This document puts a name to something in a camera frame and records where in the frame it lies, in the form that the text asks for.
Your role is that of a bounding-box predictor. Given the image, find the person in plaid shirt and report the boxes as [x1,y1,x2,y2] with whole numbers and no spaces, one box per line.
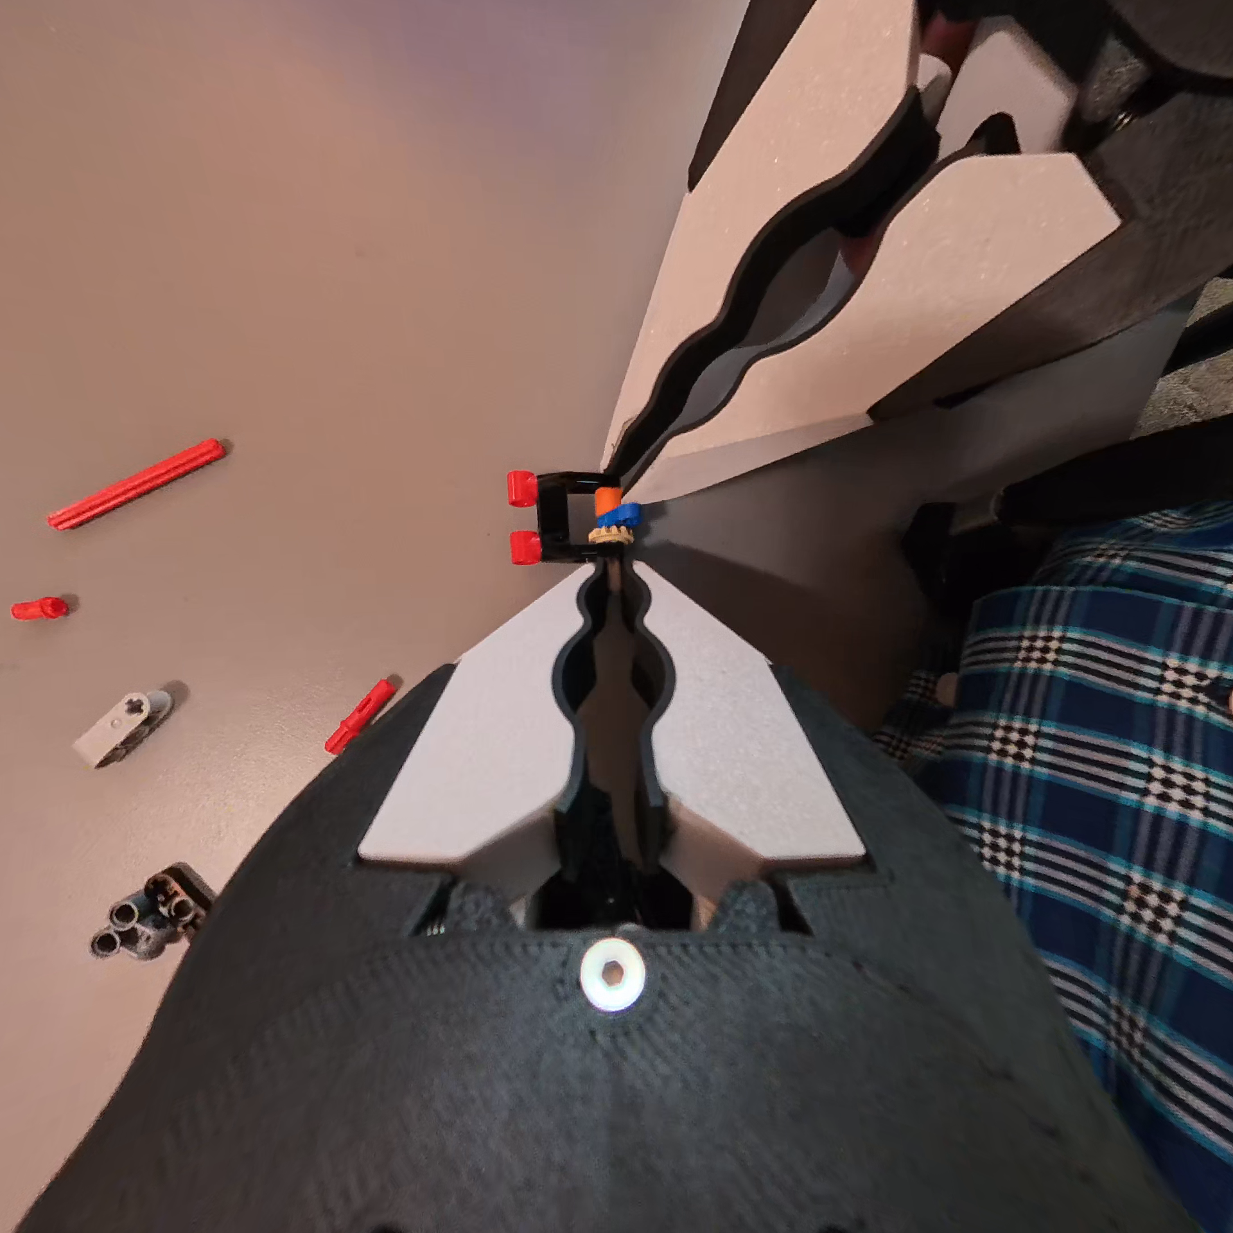
[872,495,1233,1233]

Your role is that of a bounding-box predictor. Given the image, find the small black lego assembly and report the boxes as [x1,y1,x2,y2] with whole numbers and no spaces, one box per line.
[505,469,647,568]

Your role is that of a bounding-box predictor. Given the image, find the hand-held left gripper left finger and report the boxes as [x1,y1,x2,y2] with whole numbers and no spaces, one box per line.
[356,564,612,897]

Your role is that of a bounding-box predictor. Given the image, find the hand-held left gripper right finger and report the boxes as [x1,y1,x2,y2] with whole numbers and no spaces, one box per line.
[625,558,870,897]

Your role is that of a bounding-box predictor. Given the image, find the black grey lego connector block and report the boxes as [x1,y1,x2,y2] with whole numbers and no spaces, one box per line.
[88,862,220,962]

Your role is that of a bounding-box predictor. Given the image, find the long red lego pin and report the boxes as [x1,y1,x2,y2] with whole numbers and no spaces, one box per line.
[323,676,403,758]

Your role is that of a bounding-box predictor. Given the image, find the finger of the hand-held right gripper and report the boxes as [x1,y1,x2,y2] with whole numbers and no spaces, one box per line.
[630,16,1126,506]
[602,0,943,478]

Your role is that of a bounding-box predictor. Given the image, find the long red lego axle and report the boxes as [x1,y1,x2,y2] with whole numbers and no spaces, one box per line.
[47,437,230,532]

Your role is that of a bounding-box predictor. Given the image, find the light grey lego beam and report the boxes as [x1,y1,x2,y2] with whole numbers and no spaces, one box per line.
[71,687,178,771]

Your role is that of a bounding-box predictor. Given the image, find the black shoulder strap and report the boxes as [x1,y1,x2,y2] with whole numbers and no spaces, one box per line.
[900,413,1233,620]

